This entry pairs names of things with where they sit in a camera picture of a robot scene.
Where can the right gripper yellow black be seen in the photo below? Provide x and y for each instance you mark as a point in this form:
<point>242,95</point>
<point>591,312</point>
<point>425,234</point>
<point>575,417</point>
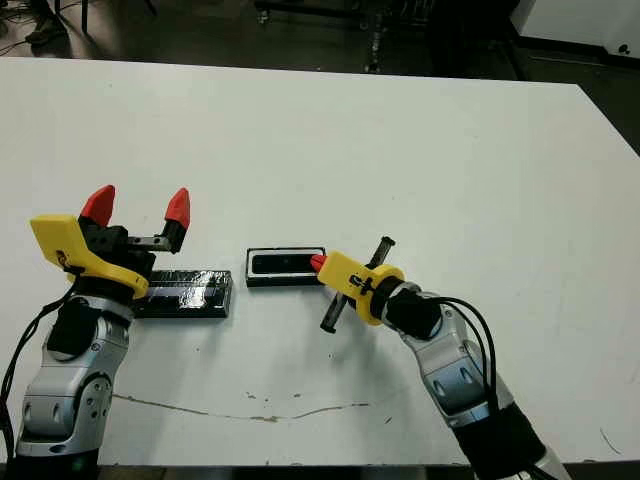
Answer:
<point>345,272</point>

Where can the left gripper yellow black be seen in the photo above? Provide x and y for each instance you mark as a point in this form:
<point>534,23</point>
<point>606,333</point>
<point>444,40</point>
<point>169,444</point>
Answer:
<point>55,232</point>

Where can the glossy black box lid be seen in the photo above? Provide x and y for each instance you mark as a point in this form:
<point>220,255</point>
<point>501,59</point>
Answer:
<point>200,297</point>

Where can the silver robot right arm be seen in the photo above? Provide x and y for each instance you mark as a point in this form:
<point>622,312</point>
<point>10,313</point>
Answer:
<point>450,370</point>

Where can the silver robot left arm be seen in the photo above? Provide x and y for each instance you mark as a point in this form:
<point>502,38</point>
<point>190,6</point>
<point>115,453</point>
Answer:
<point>65,395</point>

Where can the black box with white insert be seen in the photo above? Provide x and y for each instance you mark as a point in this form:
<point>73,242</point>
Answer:
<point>285,281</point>

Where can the olive sneaker shoe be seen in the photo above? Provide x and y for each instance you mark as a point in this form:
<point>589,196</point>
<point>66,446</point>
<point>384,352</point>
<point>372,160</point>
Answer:
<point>45,36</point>

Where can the black chair leg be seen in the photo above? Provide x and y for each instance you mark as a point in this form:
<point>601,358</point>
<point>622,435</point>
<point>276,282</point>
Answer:
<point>86,17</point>

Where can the black metal stand pole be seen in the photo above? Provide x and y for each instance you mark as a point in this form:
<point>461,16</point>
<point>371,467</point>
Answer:
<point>376,45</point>

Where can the white cabinet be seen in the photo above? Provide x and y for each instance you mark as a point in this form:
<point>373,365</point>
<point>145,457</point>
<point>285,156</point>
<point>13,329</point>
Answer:
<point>585,22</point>

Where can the black wheeled cart frame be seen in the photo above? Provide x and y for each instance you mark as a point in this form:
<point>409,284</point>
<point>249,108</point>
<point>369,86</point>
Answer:
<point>320,6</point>

